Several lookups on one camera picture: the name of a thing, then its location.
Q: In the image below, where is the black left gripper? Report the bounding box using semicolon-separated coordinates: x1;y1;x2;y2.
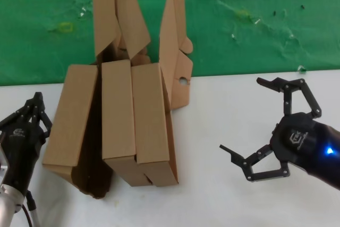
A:
0;93;53;194

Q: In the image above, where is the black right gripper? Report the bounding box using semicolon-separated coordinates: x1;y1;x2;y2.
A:
219;77;340;190

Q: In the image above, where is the cardboard mailer box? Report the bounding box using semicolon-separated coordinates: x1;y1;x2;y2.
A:
131;0;194;187

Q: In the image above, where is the large open cardboard box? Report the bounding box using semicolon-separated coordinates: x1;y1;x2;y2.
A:
41;0;131;199

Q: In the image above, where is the narrow cardboard box holed flap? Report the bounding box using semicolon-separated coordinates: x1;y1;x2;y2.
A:
101;0;154;187

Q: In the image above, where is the green table cloth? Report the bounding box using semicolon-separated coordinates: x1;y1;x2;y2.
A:
0;0;340;87

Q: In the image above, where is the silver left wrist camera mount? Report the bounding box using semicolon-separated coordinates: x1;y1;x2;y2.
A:
0;149;9;185

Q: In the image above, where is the grey cable with black plug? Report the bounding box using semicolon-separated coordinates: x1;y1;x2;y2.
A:
25;188;43;227

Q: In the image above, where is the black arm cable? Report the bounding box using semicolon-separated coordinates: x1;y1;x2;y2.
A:
21;201;34;227

